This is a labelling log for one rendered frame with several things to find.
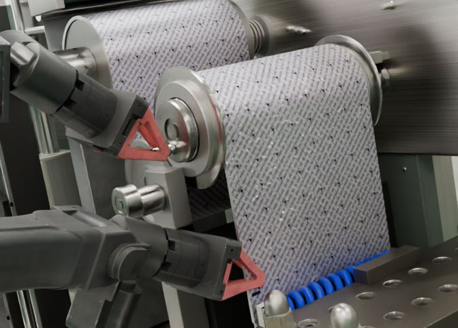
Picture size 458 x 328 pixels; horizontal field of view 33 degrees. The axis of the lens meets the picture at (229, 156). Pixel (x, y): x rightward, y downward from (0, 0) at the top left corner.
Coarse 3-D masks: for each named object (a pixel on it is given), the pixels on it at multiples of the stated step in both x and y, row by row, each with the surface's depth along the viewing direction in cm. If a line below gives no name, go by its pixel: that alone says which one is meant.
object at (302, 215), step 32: (288, 160) 93; (320, 160) 96; (352, 160) 99; (256, 192) 90; (288, 192) 93; (320, 192) 96; (352, 192) 99; (256, 224) 90; (288, 224) 93; (320, 224) 96; (352, 224) 99; (384, 224) 102; (256, 256) 90; (288, 256) 93; (320, 256) 96; (352, 256) 99; (256, 288) 91; (288, 288) 93; (256, 320) 91
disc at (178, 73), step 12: (168, 72) 92; (180, 72) 90; (192, 72) 88; (192, 84) 88; (204, 84) 87; (156, 96) 96; (204, 96) 87; (216, 108) 86; (216, 120) 86; (216, 132) 87; (216, 144) 87; (216, 156) 88; (216, 168) 88; (192, 180) 93; (204, 180) 91; (216, 180) 89
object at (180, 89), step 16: (176, 80) 91; (368, 80) 101; (160, 96) 93; (176, 96) 90; (192, 96) 87; (208, 112) 87; (208, 128) 87; (208, 144) 87; (192, 160) 92; (208, 160) 88; (192, 176) 92
